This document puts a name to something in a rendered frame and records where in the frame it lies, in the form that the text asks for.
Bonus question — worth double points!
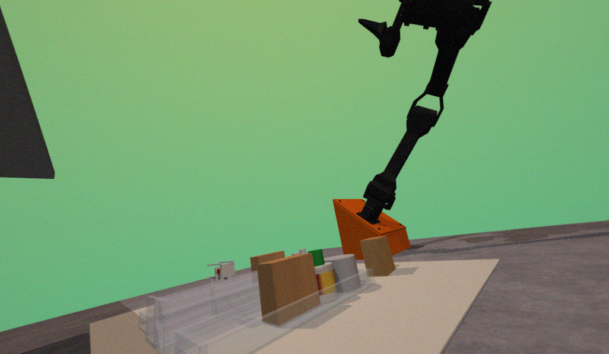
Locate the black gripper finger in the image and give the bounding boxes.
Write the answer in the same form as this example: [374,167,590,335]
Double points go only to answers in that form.
[359,19,387,42]

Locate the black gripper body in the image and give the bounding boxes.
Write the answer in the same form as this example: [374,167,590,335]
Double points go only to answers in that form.
[379,0,444,58]

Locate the grey cylinder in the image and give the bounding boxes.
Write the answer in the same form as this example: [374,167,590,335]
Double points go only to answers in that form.
[324,254,358,283]

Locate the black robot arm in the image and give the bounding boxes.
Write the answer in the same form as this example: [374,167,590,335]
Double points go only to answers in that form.
[356,0,492,225]

